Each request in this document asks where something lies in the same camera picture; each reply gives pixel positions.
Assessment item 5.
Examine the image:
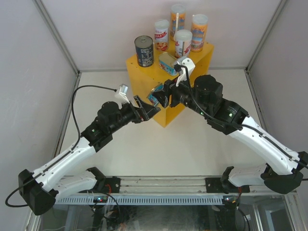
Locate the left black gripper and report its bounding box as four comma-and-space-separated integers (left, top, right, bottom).
109, 96, 160, 134

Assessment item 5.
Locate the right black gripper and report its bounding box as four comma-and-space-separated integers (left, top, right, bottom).
153, 72, 209, 118

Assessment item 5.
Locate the gold tin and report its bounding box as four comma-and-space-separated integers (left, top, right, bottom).
158, 52, 178, 76
146, 84, 166, 107

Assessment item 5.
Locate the round tomato tin can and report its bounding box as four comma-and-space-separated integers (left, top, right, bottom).
134, 36, 154, 67

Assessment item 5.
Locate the small red-white can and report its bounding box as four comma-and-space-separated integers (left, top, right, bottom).
154, 19, 169, 51
174, 29, 193, 58

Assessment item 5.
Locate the tall can with white spoon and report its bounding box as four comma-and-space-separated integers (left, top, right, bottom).
169, 4, 186, 41

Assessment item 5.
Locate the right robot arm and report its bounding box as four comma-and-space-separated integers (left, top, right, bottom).
151, 75, 308, 194

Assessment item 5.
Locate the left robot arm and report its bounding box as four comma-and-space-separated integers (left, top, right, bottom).
18, 95, 160, 216

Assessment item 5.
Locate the yellow two-shelf cabinet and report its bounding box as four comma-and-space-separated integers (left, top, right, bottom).
126, 43, 214, 128

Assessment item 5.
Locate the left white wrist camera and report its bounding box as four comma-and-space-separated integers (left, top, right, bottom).
115, 84, 130, 104

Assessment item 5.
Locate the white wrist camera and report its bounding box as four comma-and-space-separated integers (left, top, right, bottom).
115, 84, 130, 104
172, 56, 195, 87

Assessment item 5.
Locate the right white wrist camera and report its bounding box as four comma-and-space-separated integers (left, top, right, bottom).
172, 56, 195, 87

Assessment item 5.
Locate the aluminium front rail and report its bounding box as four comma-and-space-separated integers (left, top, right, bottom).
55, 175, 297, 195

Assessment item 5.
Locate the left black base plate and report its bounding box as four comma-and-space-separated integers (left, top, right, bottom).
97, 176, 121, 194

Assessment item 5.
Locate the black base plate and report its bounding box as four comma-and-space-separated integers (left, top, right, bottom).
97, 176, 121, 194
205, 177, 250, 194

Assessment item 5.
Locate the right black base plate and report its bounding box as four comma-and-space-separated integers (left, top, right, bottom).
205, 177, 250, 194

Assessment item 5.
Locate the left black camera cable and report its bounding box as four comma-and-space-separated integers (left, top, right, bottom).
5, 85, 118, 207

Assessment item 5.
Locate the black camera cable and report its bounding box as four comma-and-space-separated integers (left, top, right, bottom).
5, 85, 118, 207
177, 64, 308, 181

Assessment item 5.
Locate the right black camera cable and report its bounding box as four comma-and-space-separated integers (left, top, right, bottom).
177, 64, 308, 181

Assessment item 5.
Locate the grey slotted cable duct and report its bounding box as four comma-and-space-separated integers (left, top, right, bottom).
56, 194, 224, 205

